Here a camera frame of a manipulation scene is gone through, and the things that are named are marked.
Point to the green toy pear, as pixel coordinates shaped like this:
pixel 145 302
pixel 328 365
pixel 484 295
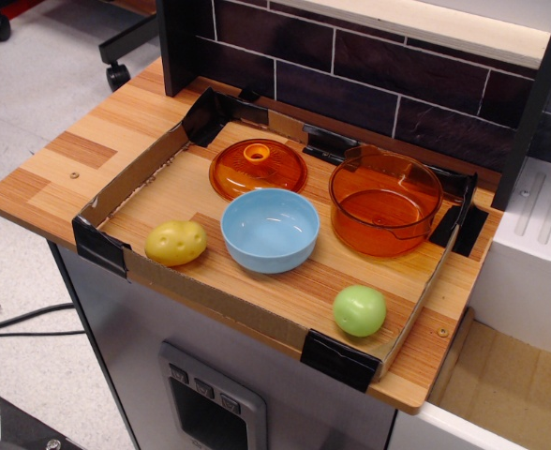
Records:
pixel 359 311

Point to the light blue plastic bowl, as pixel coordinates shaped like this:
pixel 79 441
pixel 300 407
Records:
pixel 270 230

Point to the orange transparent pot lid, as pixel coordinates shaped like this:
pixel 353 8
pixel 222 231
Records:
pixel 254 164

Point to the yellow toy potato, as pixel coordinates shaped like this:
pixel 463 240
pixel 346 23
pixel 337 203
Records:
pixel 175 242

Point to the orange transparent pot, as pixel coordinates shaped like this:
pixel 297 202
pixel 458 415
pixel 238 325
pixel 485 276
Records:
pixel 383 204

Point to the cardboard fence with black tape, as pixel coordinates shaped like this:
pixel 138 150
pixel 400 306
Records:
pixel 425 290

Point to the grey oven control panel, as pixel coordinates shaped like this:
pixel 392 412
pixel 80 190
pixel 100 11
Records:
pixel 211 410

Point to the black chair caster wheel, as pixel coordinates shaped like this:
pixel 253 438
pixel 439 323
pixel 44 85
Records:
pixel 117 75

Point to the white sink drainboard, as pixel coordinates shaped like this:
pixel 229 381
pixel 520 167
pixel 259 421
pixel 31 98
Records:
pixel 526 222

